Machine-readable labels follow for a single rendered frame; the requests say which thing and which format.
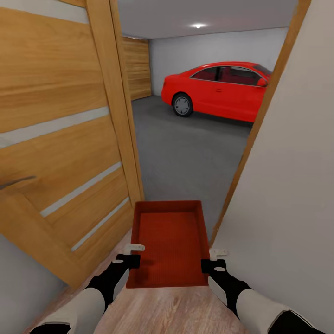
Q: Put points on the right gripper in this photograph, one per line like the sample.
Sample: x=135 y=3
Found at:
x=206 y=264

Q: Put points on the garage door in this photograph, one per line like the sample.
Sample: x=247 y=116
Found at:
x=136 y=53

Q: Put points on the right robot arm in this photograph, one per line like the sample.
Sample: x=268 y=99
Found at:
x=259 y=314

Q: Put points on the car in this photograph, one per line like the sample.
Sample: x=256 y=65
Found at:
x=228 y=89

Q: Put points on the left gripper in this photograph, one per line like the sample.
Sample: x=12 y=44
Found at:
x=133 y=259

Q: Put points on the storage box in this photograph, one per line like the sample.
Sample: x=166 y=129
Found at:
x=175 y=240

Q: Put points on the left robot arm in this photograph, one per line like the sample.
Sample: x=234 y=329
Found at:
x=83 y=313

